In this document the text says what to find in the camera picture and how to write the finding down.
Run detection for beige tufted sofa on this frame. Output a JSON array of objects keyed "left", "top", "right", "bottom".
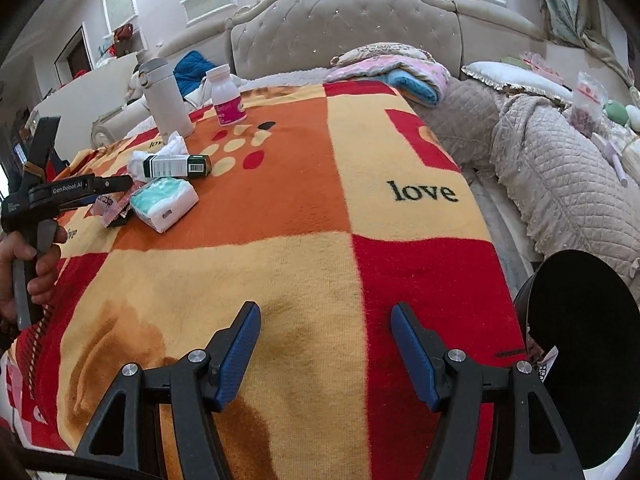
[{"left": 89, "top": 0, "right": 640, "bottom": 302}]

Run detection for blue jacket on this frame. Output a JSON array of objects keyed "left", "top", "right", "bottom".
[{"left": 172, "top": 50, "right": 216, "bottom": 96}]

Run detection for red orange patterned blanket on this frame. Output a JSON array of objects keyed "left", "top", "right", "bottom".
[{"left": 1, "top": 82, "right": 525, "bottom": 479}]

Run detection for white pink pill bottle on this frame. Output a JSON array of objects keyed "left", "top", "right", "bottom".
[{"left": 206, "top": 64, "right": 246, "bottom": 126}]

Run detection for crumpled white tissue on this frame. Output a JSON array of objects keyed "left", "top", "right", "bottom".
[{"left": 127, "top": 132, "right": 190, "bottom": 182}]

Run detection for black trash bin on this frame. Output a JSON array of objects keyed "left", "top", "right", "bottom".
[{"left": 514, "top": 249, "right": 639, "bottom": 479}]

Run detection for person left hand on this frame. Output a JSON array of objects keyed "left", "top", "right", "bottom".
[{"left": 1, "top": 226, "right": 67, "bottom": 324}]

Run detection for white cushion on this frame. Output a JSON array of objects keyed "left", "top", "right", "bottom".
[{"left": 460, "top": 61, "right": 573, "bottom": 104}]

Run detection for pink blue folded blankets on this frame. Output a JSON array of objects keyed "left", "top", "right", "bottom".
[{"left": 324, "top": 42, "right": 451, "bottom": 107}]

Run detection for orange snack wrapper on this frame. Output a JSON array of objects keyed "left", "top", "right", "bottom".
[{"left": 90, "top": 192, "right": 132, "bottom": 228}]

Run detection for green plush toy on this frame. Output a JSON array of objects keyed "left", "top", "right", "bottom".
[{"left": 603, "top": 100, "right": 629, "bottom": 126}]

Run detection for beige thermos bottle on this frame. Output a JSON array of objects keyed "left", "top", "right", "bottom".
[{"left": 139, "top": 58, "right": 194, "bottom": 143}]

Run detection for teal tissue pack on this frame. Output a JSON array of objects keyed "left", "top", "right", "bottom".
[{"left": 129, "top": 178, "right": 198, "bottom": 233}]

